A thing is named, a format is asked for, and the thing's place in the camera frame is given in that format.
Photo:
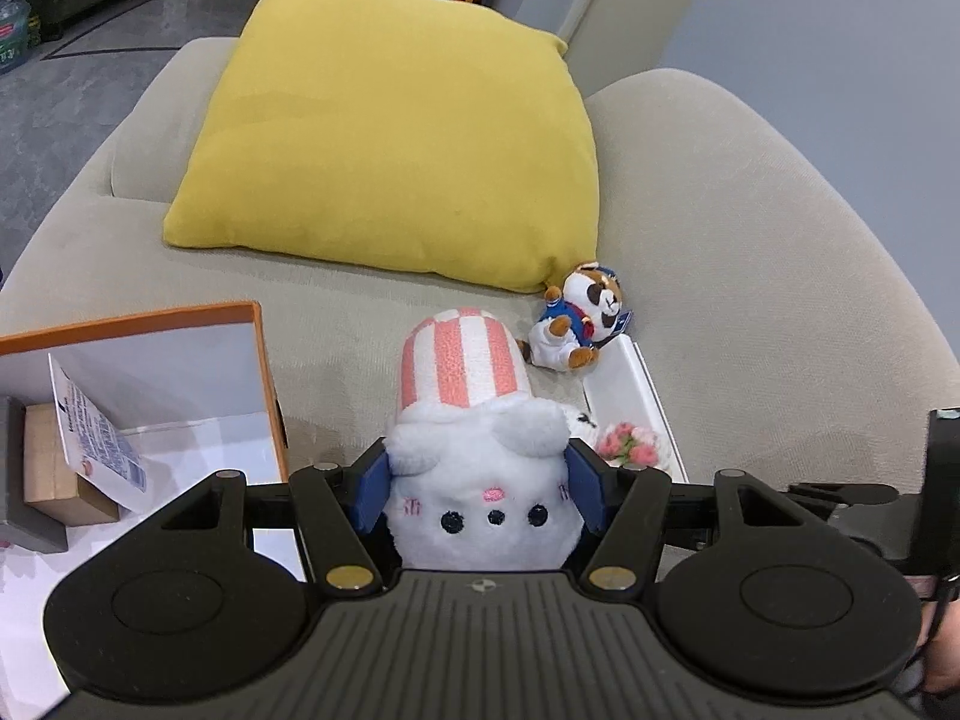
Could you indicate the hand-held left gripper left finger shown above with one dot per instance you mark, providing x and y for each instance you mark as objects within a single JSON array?
[{"x": 371, "y": 493}]

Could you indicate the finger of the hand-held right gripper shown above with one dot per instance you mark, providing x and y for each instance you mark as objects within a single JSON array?
[{"x": 847, "y": 493}]

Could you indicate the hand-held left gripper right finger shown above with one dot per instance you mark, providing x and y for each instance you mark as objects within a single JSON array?
[{"x": 589, "y": 489}]

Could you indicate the white plush with striped hat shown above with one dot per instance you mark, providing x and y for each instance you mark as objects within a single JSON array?
[{"x": 480, "y": 465}]

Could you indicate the orange storage box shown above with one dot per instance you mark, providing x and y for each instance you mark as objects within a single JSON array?
[{"x": 187, "y": 360}]

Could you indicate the white printed card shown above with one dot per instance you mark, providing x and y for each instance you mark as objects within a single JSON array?
[{"x": 97, "y": 435}]

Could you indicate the brown cardboard box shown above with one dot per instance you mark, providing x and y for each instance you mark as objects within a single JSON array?
[{"x": 49, "y": 465}]

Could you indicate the dark grey box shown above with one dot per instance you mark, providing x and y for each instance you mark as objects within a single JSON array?
[{"x": 11, "y": 480}]

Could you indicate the person's right hand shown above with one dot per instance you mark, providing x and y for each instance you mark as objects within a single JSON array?
[{"x": 941, "y": 630}]

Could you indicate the white tray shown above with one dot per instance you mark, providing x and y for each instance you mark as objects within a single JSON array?
[{"x": 619, "y": 390}]

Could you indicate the brown and white dog plush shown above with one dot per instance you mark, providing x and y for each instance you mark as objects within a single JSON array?
[{"x": 577, "y": 315}]

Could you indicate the beige sofa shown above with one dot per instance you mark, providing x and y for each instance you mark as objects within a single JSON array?
[{"x": 750, "y": 240}]

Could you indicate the yellow pillow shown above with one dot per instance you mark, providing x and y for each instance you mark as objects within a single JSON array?
[{"x": 390, "y": 127}]

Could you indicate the pack of water bottles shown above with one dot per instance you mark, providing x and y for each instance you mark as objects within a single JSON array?
[{"x": 13, "y": 34}]

